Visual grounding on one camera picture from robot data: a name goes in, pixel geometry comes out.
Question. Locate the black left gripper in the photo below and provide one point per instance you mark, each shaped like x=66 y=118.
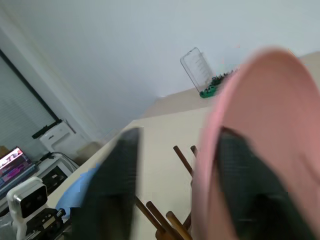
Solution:
x=45 y=221

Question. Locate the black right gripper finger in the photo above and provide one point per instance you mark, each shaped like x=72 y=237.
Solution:
x=252 y=195

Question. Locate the pink plate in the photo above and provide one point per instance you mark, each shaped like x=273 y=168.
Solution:
x=270 y=105

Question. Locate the wooden dish rack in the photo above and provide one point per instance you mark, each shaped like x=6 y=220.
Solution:
x=172 y=217

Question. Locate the blue plate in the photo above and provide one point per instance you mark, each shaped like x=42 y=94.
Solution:
x=75 y=192

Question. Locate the white printer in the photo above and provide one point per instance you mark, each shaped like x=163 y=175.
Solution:
x=56 y=136

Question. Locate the green screwdriver bit tray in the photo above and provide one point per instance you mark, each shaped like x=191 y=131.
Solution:
x=212 y=86

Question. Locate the clear plastic measuring cup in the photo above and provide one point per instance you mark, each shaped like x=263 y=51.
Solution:
x=197 y=68

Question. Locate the white camera device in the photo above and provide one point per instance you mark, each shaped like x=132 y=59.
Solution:
x=26 y=197

